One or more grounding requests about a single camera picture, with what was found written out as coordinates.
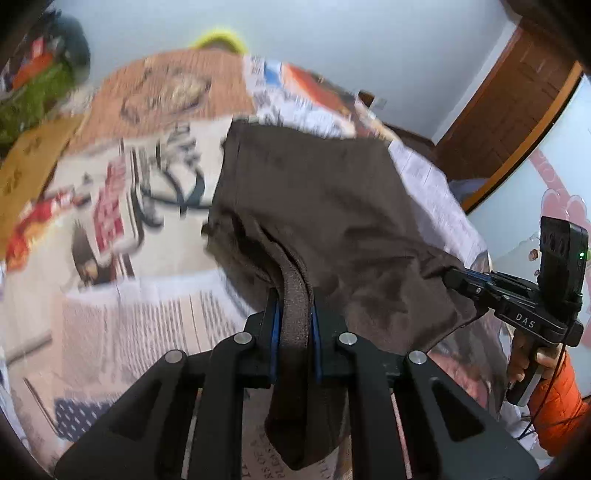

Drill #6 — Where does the green cloth covered cabinet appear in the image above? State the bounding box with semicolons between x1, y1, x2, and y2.
0;60;77;148

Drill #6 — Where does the yellow foam tube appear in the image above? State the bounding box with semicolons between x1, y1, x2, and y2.
188;28;247;54

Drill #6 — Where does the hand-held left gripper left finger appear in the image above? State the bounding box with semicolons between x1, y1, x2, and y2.
54;286;282;480

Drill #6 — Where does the printed blanket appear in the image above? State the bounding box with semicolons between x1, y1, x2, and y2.
0;48;522;480

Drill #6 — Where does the dark brown t-shirt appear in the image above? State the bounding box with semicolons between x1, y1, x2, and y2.
202;119;491;470

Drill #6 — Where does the person's right forearm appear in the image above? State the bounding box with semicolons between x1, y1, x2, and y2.
526;352;591;457

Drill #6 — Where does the red box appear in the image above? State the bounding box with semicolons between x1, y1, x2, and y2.
11;53;54;90

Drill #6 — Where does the grey plush toy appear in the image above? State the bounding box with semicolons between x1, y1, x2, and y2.
55;16;90;84

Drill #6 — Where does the wooden lap desk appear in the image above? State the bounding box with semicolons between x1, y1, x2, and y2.
0;115;86;252

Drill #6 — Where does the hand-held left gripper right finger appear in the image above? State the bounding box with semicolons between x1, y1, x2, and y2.
310;288;541;480

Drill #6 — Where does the brown wooden door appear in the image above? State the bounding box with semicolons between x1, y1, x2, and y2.
434;28;583;182

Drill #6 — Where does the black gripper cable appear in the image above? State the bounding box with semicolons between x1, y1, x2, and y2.
517;344;570;441

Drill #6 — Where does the person's right hand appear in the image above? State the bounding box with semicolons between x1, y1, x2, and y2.
508;332;570;387

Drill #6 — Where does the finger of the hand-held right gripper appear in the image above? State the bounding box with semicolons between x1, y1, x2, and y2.
462;270;540;296
442;267;509;309

